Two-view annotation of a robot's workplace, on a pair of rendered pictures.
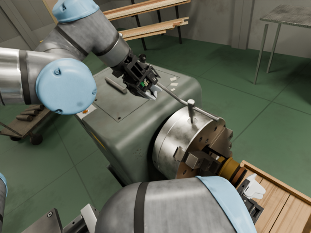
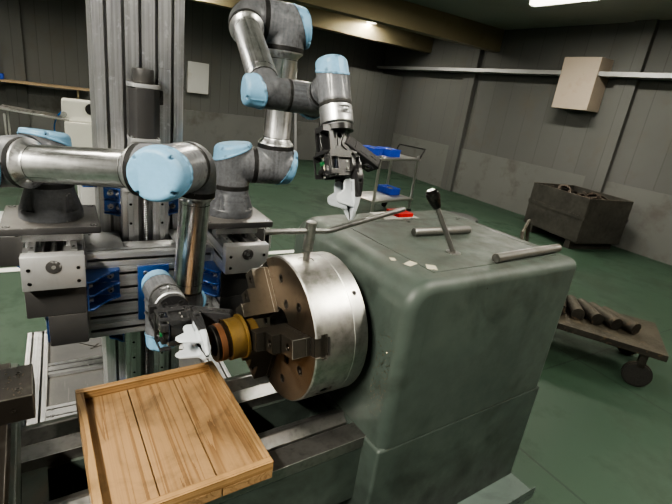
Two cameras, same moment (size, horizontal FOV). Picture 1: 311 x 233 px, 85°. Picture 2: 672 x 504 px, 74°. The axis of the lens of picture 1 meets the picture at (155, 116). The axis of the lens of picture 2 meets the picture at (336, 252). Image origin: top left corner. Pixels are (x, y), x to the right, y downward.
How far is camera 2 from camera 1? 1.07 m
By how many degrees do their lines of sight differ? 74
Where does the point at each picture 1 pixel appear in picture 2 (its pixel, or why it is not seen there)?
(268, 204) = (173, 457)
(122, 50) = (324, 114)
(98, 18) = (323, 78)
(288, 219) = (133, 466)
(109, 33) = (322, 94)
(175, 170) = not seen: hidden behind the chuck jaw
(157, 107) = (355, 244)
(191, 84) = (404, 280)
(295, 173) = not seen: outside the picture
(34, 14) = not seen: outside the picture
